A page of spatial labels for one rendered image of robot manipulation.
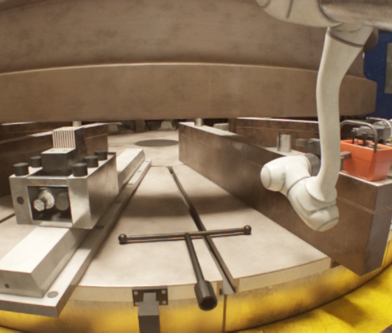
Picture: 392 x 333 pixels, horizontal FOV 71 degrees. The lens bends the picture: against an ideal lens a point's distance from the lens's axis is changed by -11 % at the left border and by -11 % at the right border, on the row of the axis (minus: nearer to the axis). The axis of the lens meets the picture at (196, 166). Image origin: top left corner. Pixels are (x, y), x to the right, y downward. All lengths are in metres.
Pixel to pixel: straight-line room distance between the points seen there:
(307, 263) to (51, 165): 1.15
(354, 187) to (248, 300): 0.62
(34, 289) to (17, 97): 1.06
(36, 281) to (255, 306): 0.87
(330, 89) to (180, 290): 0.85
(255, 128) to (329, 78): 2.72
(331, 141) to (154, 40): 1.11
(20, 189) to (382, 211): 1.42
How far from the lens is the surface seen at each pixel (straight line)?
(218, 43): 1.72
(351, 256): 1.33
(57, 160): 1.33
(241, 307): 1.35
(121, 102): 1.52
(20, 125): 3.93
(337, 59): 0.82
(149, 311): 1.03
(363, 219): 1.24
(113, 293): 1.20
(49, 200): 1.37
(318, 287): 1.54
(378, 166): 1.22
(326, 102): 0.86
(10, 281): 1.13
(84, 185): 1.22
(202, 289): 1.07
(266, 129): 3.50
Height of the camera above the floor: 0.99
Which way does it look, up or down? 14 degrees down
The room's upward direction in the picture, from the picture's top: straight up
